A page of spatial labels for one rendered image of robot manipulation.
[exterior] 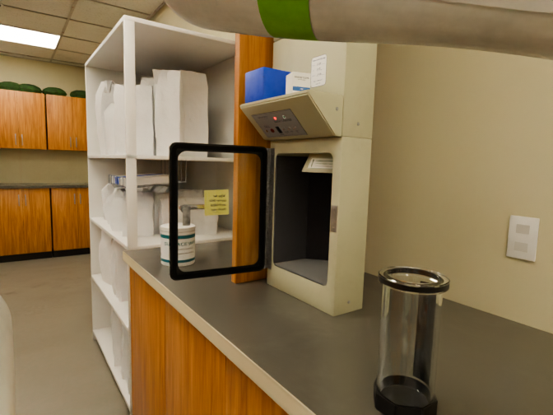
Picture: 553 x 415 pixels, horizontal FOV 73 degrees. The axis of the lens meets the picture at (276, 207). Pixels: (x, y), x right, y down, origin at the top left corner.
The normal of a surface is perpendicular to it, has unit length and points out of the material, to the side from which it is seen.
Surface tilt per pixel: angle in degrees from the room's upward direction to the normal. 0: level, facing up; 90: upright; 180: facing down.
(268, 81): 90
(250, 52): 90
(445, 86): 90
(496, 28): 146
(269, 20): 156
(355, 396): 0
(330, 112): 90
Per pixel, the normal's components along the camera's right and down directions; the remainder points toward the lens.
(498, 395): 0.03, -0.99
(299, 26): -0.27, 0.95
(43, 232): 0.58, 0.11
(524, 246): -0.82, 0.04
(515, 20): -0.40, 0.77
